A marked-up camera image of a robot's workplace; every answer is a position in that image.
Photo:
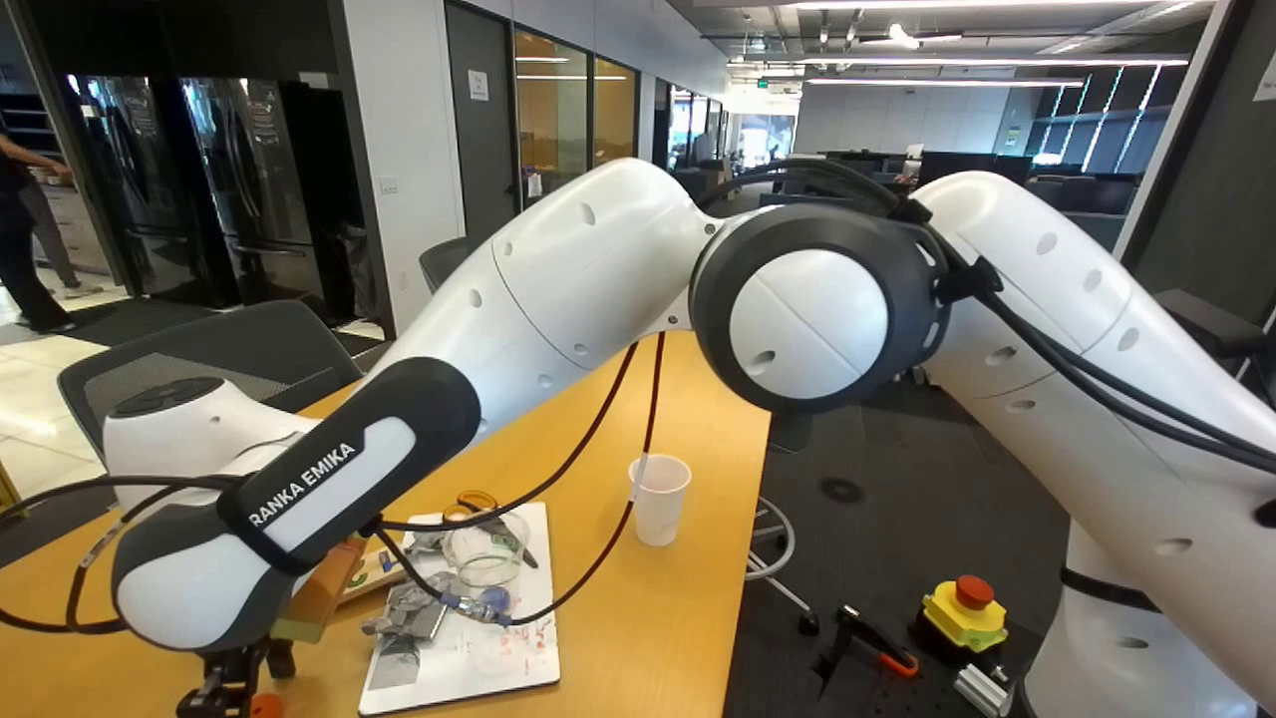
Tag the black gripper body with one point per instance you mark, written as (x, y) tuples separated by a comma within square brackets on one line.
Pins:
[(245, 661)]

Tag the orange round token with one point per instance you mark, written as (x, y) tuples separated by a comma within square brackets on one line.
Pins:
[(267, 709)]

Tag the blue round token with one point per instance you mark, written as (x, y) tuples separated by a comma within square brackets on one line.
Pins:
[(495, 606)]

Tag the white robot base segment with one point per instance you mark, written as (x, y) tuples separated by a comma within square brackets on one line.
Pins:
[(1129, 652)]

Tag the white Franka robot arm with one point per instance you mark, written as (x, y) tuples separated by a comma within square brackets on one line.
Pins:
[(558, 294)]

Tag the clear plastic cup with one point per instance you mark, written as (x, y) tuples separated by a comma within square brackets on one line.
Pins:
[(478, 551)]

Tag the translucent white plastic cup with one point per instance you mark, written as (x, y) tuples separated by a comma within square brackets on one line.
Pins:
[(659, 504)]

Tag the crumpled grey cloth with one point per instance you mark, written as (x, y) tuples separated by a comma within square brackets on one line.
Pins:
[(405, 623)]

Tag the grey office chair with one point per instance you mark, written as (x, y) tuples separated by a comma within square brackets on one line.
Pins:
[(443, 262), (245, 346)]

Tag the person in dark clothes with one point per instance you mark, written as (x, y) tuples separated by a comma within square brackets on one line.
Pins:
[(22, 243)]

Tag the yellow red emergency stop button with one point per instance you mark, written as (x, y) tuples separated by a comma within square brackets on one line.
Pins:
[(967, 621)]

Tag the grey metal bracket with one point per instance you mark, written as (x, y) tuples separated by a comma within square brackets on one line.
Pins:
[(986, 689)]

